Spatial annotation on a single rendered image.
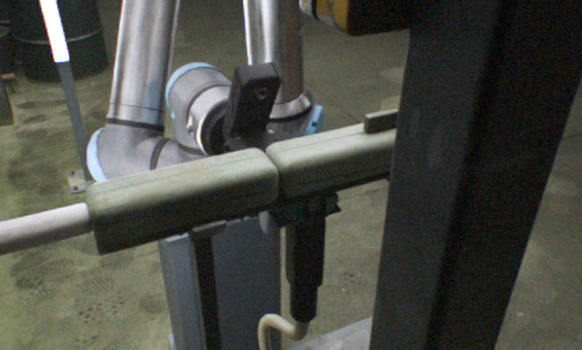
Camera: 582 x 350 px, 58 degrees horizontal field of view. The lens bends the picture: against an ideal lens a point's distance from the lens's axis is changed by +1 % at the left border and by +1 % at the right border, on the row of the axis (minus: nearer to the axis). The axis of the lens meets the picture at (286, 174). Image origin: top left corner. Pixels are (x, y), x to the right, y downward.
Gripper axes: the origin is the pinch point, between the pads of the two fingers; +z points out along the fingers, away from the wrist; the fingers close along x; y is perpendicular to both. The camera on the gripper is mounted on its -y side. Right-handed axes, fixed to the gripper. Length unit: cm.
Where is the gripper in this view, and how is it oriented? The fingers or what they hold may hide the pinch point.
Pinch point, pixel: (307, 198)
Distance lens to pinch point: 48.4
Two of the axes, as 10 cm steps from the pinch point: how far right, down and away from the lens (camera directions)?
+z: 4.3, 4.6, -7.8
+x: -9.0, 2.1, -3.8
